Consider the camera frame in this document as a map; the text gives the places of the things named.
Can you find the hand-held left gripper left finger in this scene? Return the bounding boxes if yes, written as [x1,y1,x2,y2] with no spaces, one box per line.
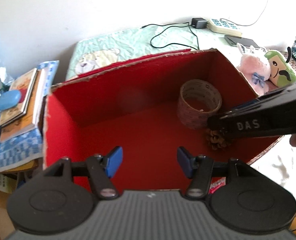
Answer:
[44,146,124,200]

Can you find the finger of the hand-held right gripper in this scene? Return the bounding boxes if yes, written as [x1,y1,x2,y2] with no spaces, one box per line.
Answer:
[207,114,238,138]
[225,98,262,115]

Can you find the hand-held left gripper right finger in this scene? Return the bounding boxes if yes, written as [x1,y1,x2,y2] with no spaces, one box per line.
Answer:
[177,146,253,200]

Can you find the brown pine cone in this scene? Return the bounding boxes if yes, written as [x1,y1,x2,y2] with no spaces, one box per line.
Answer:
[205,128,232,152]

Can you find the large red cardboard box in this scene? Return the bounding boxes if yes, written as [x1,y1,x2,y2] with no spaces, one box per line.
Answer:
[42,48,285,190]

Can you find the large patterned tape roll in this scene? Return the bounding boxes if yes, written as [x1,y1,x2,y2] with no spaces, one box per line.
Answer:
[177,79,222,130]

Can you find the pink plush rabbit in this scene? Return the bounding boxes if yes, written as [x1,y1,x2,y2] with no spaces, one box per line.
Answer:
[236,42,272,96]

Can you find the green plush toy with moustache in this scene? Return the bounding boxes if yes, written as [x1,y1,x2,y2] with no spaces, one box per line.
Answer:
[264,47,296,88]

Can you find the black smartphone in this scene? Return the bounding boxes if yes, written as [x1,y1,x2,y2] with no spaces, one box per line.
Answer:
[224,35,259,48]

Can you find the white power strip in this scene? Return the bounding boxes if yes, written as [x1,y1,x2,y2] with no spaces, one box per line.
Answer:
[206,18,243,37]

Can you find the stack of books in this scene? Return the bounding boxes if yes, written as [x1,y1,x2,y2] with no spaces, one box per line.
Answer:
[0,69,47,143]

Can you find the black power adapter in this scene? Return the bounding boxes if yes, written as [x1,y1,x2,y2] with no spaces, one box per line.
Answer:
[191,17,208,29]

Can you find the blue and white booklet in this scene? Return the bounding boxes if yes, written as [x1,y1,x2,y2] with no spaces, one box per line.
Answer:
[37,60,60,120]

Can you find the blue patterned cloth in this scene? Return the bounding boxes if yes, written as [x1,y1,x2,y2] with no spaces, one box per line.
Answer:
[0,115,45,173]

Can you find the orange picture book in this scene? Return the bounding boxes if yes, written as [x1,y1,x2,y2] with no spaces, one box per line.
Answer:
[0,68,39,128]

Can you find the pale green bear print quilt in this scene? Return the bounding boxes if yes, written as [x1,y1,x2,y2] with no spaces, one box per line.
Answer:
[65,22,263,82]

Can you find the blue oval case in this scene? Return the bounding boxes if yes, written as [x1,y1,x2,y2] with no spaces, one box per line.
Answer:
[0,90,22,110]

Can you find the thin dark wall cable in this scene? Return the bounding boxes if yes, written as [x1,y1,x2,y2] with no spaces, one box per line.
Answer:
[220,0,270,27]

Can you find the black adapter cable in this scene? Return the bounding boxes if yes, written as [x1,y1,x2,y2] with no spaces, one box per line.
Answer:
[141,22,200,51]

